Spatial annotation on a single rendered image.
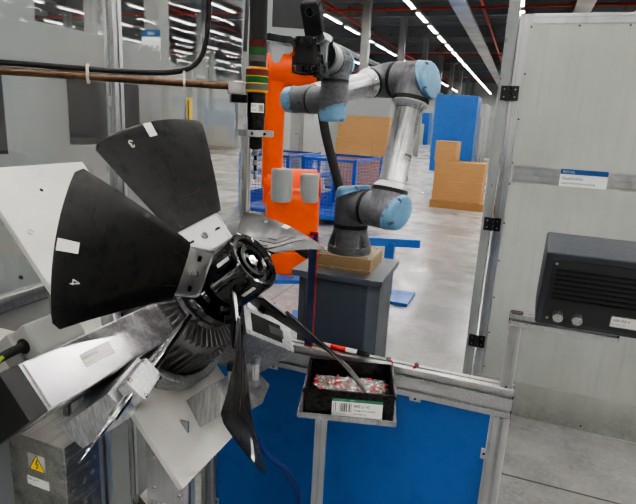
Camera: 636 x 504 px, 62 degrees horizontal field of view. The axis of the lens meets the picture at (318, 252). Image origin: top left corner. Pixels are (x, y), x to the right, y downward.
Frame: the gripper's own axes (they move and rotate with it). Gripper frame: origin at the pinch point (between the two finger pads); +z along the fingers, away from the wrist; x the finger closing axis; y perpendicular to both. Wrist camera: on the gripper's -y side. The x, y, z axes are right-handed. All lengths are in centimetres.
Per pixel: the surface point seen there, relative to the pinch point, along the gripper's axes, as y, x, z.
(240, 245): 41.2, -2.4, 25.0
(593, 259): 43, -66, -13
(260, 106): 15.7, -1.6, 16.7
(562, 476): 165, -85, -123
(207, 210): 35.7, 6.1, 22.8
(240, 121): 18.7, 1.6, 18.6
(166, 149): 24.8, 16.3, 21.6
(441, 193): 136, 82, -908
